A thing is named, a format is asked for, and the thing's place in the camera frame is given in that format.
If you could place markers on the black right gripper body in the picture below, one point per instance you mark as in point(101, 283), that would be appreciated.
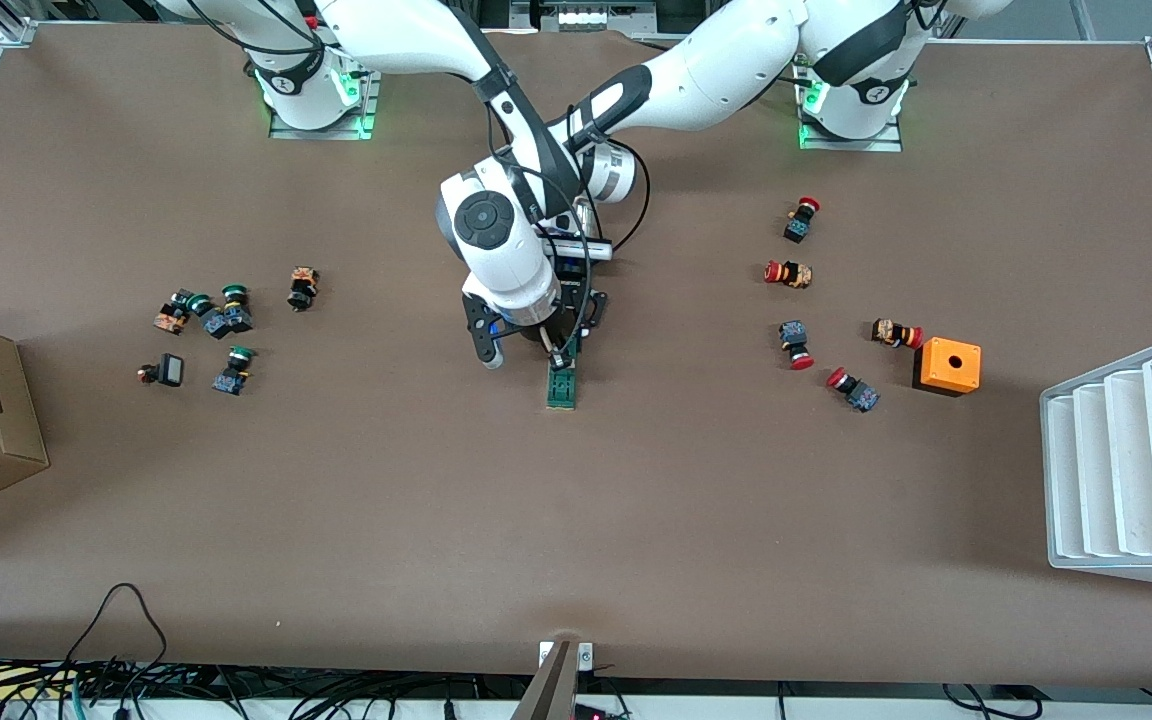
point(567, 326)

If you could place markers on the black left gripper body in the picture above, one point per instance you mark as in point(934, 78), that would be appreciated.
point(570, 272)

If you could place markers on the green load switch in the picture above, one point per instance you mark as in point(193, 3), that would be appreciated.
point(561, 390)

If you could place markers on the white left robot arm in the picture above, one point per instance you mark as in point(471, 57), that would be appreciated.
point(716, 70)

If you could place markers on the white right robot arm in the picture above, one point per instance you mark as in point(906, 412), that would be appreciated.
point(506, 250)

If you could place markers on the red button with orange block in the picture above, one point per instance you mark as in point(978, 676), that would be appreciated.
point(896, 333)
point(788, 273)

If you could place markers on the red button with blue block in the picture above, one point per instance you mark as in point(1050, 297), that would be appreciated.
point(796, 342)
point(854, 390)
point(802, 220)

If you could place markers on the black button with orange block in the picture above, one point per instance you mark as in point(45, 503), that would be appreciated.
point(302, 288)

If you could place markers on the white light fixture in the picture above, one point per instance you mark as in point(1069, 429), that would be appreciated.
point(586, 17)

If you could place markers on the green button with blue block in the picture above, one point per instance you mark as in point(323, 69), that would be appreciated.
point(236, 308)
point(233, 372)
point(208, 315)

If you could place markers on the orange button box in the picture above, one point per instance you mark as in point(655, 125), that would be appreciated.
point(948, 365)

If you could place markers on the green button left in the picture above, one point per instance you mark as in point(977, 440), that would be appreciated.
point(172, 315)

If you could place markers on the white slotted rack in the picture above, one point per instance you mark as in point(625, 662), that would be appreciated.
point(1126, 470)

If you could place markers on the yellow label tag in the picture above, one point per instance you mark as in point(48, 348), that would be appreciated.
point(21, 682)

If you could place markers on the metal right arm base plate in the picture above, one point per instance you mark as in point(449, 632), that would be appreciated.
point(368, 100)

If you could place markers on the wooden camera mount bracket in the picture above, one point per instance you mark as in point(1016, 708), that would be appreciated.
point(551, 685)

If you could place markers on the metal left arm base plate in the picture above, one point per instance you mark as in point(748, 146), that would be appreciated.
point(891, 140)

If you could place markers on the black square switch red tip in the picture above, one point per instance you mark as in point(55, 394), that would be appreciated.
point(171, 371)

